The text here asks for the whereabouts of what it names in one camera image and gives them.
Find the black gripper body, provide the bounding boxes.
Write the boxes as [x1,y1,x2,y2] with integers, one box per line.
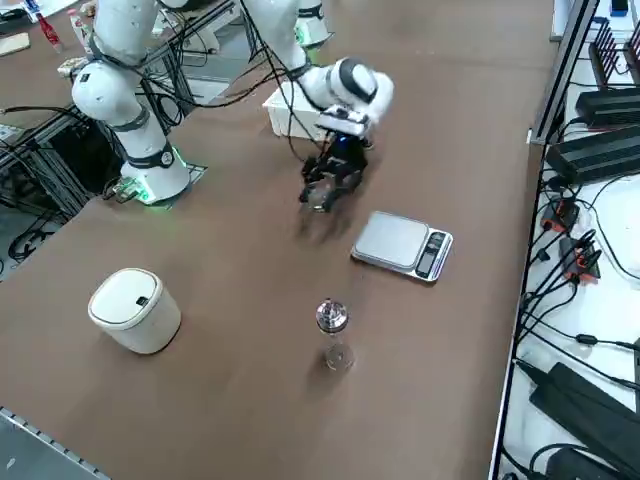
[319,130,374,177]

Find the small clear glass measuring cup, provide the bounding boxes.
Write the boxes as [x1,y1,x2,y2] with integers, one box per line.
[304,180,335,215]

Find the white open plastic box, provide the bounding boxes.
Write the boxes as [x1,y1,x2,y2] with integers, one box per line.
[262,85,329,140]

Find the white digital kitchen scale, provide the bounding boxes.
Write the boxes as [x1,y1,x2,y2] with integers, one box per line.
[350,210,455,284]

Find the glass bottle with metal pump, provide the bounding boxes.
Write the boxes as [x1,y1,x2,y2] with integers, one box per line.
[314,297,350,347]

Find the small clear drinking glass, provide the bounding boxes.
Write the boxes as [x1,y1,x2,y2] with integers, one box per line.
[322,342,357,374]

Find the orange and black plug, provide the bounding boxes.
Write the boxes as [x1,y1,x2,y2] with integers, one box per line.
[541,198,582,234]
[558,236,602,284]

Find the white lidded trash bin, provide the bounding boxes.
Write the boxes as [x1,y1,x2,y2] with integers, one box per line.
[87,267,183,356]

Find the black power adapter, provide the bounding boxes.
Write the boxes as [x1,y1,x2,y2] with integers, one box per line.
[541,446,629,480]
[544,127,640,185]
[574,88,640,130]
[528,361,640,454]

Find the small snack packet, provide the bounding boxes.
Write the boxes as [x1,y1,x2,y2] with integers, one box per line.
[56,56,87,77]

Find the white bottle with red cap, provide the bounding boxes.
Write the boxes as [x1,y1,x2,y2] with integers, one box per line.
[66,6,97,54]

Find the dark slotted rack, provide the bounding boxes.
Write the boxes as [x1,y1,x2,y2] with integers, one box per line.
[588,16,632,92]

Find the red drink bottle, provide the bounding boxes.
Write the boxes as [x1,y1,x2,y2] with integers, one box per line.
[35,11,66,55]

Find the wooden board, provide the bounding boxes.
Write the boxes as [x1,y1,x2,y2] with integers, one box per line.
[0,31,32,57]

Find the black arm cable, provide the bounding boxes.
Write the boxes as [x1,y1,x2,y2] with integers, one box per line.
[238,0,331,162]

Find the aluminium frame post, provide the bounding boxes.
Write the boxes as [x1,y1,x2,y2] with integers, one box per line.
[528,0,601,146]

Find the aluminium table frame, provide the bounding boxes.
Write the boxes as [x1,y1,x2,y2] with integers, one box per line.
[0,103,129,219]

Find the black cable with inline box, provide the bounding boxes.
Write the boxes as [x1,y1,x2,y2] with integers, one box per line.
[514,319,640,354]

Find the grey aluminium rail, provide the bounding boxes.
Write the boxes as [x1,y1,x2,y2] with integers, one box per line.
[0,406,112,480]

